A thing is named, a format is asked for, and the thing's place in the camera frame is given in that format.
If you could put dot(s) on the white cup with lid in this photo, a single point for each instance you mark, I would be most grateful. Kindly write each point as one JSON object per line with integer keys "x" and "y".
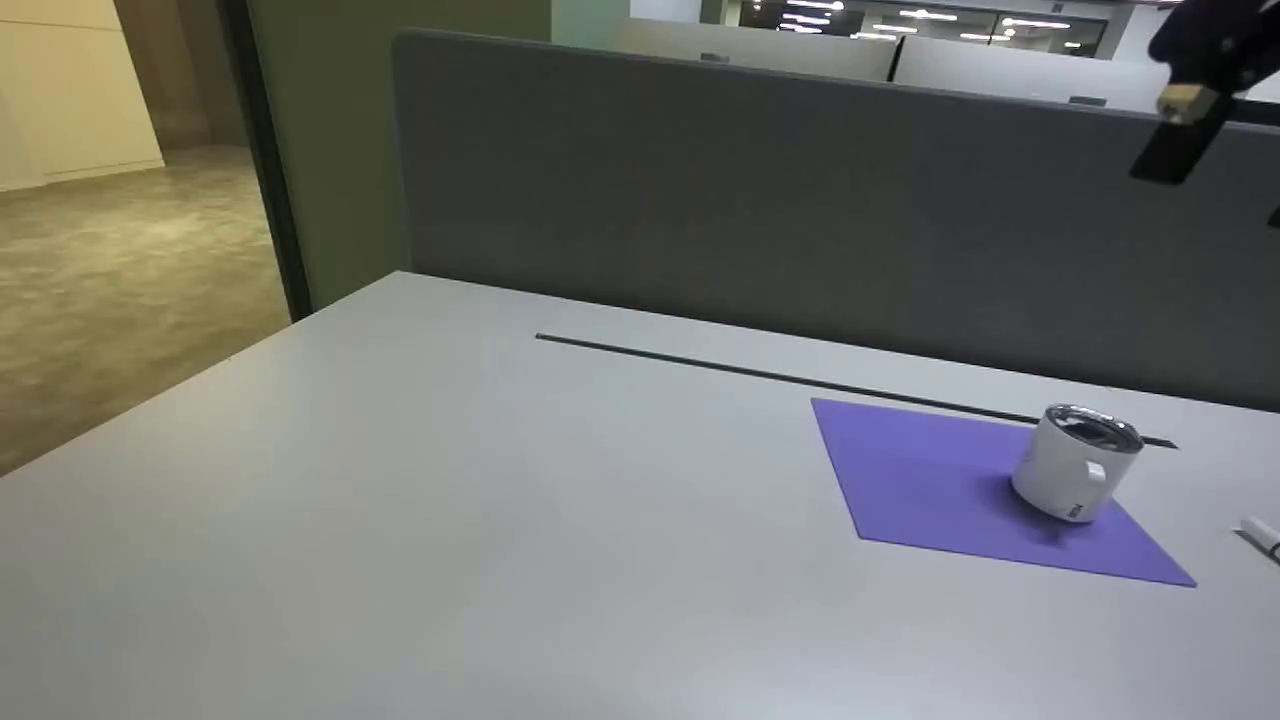
{"x": 1075, "y": 461}

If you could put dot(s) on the white object at table edge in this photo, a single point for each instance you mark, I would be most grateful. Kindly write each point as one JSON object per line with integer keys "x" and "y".
{"x": 1262, "y": 536}

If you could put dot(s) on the purple mat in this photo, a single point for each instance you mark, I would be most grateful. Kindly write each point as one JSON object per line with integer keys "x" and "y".
{"x": 945, "y": 486}

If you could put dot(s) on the dark door frame post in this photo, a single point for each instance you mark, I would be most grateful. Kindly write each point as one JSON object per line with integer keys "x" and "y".
{"x": 267, "y": 155}

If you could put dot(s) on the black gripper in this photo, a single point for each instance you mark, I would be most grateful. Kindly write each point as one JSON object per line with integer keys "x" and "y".
{"x": 1210, "y": 45}

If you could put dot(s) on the grey desk divider panel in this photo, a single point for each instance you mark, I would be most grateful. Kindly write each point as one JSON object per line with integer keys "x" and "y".
{"x": 917, "y": 221}

